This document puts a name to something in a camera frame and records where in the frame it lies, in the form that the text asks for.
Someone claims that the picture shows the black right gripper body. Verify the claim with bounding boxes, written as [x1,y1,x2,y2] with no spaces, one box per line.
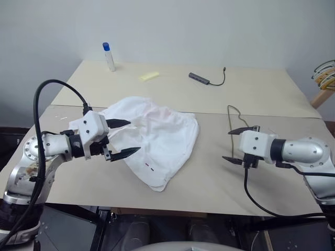
[241,153,260,169]

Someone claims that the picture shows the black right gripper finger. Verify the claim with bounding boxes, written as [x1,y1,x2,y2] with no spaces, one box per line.
[221,156,245,166]
[228,126,256,135]

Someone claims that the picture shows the black table frame leg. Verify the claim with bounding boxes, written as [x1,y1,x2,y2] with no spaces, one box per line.
[91,206,114,251]

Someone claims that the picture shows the thin olive wire hanger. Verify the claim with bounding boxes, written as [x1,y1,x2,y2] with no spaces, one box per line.
[227,105,251,158]

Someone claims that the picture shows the pale yellow sponge block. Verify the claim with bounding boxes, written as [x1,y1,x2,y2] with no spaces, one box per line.
[138,71,160,83]

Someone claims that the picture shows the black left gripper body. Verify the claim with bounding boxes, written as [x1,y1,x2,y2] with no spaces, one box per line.
[88,137,114,162]

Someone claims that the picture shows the grey USB hub with cable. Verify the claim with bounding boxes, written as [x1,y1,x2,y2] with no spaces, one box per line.
[188,67,228,87]

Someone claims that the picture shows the white tube with blue cap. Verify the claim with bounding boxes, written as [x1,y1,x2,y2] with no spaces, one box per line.
[102,42,117,73]

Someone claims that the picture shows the grey rounded robot torso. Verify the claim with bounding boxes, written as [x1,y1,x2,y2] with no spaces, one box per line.
[135,240,226,251]

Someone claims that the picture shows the white cloth shorts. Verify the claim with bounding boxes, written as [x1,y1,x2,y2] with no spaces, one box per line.
[100,96,201,194]

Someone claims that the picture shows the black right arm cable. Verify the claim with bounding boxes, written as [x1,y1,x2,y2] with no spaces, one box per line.
[243,161,335,219]

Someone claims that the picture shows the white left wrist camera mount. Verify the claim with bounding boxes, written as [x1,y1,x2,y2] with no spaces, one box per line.
[68,110,109,161]

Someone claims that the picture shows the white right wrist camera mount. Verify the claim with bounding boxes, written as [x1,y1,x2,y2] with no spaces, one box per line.
[238,130,278,164]

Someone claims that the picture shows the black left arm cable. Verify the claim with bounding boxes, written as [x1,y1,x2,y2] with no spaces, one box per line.
[0,79,93,246]

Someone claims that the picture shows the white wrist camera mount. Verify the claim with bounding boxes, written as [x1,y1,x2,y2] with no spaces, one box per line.
[68,110,109,161]
[238,130,278,164]

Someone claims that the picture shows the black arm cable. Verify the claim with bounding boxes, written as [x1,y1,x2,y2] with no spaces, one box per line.
[0,79,93,246]
[243,161,335,219]

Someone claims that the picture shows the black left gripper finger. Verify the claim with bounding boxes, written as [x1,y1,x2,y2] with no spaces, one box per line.
[106,118,131,129]
[109,147,142,163]

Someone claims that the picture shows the black box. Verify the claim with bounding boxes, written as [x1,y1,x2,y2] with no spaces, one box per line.
[0,127,30,168]

